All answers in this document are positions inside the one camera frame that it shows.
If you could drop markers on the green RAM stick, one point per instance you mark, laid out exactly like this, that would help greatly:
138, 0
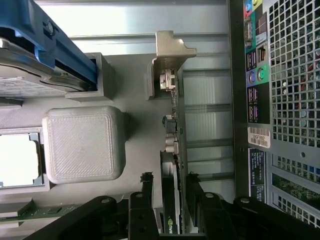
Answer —
45, 212

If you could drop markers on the grey metal PC case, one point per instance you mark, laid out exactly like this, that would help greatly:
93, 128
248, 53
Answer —
290, 75

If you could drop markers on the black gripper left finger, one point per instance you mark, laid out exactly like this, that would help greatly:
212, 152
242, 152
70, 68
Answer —
140, 220

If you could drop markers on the hard disk with blue caddy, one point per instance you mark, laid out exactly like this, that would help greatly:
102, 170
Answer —
62, 50

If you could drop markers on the silver CPU chip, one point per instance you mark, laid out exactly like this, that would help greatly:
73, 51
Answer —
17, 160

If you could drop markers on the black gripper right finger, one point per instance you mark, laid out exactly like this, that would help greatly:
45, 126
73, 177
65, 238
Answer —
212, 220

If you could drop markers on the white barcode sticker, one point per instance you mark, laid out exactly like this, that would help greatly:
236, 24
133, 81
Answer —
259, 137

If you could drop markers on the graphics card with metal bracket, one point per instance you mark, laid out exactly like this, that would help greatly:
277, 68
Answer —
172, 60

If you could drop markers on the grey printed parts rack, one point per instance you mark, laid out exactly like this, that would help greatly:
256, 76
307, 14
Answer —
140, 112

